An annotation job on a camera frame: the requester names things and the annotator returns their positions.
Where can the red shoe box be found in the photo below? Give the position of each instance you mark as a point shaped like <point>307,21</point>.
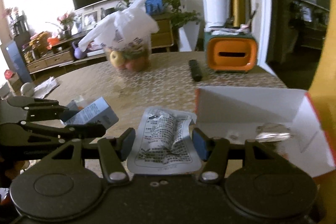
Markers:
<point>245,111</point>

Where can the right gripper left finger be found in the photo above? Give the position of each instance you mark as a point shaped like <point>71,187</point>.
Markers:
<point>114,151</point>

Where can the light blue small box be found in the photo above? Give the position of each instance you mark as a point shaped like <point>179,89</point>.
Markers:
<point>98,112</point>

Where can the green white tissue pack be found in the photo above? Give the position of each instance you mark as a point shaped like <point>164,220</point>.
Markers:
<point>77,104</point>

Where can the purple kettlebell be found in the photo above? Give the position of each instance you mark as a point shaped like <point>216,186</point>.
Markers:
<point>78,53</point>

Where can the framed photo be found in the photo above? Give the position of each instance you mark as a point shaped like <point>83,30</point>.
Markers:
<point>90,20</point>

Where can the black remote control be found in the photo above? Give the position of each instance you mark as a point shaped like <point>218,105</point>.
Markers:
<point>195,70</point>

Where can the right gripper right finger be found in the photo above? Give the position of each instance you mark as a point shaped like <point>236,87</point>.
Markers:
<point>214,152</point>

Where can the orange teal tissue box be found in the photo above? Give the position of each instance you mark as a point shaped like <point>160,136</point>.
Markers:
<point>230,50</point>

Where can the wooden tv cabinet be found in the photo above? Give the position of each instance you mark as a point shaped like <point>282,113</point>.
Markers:
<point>62,55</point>

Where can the yellow giraffe chair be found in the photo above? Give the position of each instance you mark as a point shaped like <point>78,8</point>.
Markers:
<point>322,90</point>

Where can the yellow apple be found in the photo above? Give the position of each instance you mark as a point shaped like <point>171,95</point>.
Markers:
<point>117,60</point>

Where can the pink flower vase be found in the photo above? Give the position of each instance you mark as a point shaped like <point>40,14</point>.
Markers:
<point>64,25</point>

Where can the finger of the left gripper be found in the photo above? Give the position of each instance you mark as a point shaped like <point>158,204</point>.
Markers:
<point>27,133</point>
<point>31,109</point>

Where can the red apple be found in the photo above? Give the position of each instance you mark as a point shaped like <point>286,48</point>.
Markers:
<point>137,65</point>

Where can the silver printed sachet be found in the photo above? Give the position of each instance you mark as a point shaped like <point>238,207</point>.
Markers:
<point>163,145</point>

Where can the white plastic fruit bag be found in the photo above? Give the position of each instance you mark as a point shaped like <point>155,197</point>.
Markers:
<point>126,30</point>

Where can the silver foil snack bag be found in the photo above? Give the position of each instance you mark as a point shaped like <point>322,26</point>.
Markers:
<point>272,132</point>

